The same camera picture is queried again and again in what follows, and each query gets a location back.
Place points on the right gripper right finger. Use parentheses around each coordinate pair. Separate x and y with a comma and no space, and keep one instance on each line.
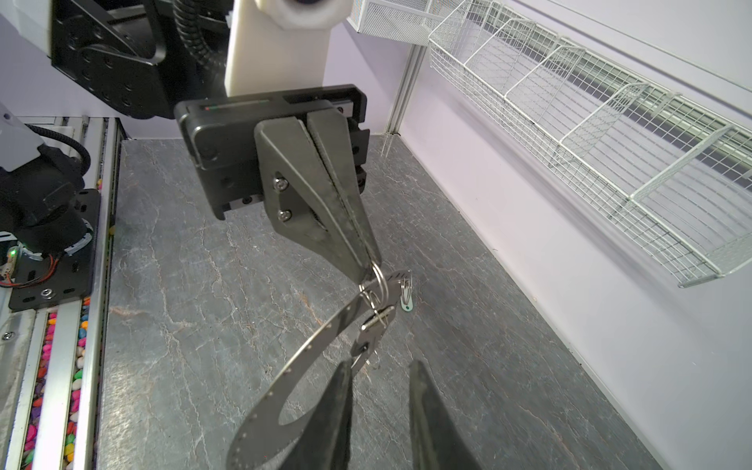
(435,442)

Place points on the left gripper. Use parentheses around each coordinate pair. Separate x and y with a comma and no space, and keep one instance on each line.
(311,166)

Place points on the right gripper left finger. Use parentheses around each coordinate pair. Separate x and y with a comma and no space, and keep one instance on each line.
(326,440)

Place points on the grey perforated ring disc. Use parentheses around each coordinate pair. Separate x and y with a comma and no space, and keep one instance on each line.
(283,411)

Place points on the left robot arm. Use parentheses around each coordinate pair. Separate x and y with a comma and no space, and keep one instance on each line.
(139,57)

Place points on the mint green key tag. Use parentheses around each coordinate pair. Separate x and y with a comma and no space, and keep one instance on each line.
(406,296)

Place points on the white mesh box basket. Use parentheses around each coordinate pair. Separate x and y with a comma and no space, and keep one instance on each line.
(407,21)

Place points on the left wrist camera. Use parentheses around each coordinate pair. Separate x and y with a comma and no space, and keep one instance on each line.
(278,45)

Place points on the aluminium frame profile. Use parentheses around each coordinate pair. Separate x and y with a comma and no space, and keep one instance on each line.
(405,90)

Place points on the aluminium mounting rail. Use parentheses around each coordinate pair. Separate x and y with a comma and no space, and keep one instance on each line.
(52,336)

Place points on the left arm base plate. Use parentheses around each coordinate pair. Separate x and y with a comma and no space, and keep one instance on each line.
(41,281)

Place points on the white wire shelf basket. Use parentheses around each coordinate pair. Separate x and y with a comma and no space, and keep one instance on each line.
(671,175)

